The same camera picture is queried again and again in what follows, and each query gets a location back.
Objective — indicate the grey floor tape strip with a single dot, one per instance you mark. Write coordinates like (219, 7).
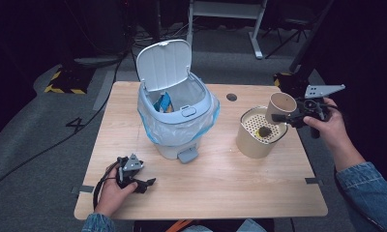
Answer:
(104, 92)

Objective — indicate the blue and orange snack packet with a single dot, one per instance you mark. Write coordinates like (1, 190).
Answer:
(164, 103)

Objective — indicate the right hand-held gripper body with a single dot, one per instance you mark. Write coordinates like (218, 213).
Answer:
(317, 96)

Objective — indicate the black yellow-striped stand base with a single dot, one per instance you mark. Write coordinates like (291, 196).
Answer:
(69, 82)

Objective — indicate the white grey pedal trash bin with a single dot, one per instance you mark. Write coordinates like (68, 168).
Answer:
(175, 116)

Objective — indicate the beige canister with perforated strainer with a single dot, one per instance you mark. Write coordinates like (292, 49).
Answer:
(250, 143)

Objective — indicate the person's blue jeans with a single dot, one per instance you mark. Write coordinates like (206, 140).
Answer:
(249, 226)

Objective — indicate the person's right hand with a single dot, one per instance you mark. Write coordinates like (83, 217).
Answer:
(330, 129)

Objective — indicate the brown paper cup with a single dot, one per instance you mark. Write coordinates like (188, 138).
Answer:
(280, 104)

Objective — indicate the black stand with base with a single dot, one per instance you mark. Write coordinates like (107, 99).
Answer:
(294, 82)

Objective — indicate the black tripod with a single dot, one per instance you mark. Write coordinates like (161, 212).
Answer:
(290, 29)

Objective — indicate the dark and yellow food scraps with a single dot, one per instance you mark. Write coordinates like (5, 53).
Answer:
(264, 131)

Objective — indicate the dark round table grommet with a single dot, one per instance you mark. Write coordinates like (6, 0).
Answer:
(231, 97)

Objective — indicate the white metal desk frame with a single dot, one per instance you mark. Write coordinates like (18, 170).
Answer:
(227, 9)

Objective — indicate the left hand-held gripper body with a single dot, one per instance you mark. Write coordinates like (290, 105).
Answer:
(128, 167)

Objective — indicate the clear blue-trimmed bin liner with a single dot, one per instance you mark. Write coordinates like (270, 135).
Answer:
(178, 132)

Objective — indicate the person's left hand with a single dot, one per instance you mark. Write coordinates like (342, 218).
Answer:
(112, 196)

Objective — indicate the grey tape piece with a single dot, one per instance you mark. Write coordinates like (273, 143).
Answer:
(313, 180)
(85, 189)

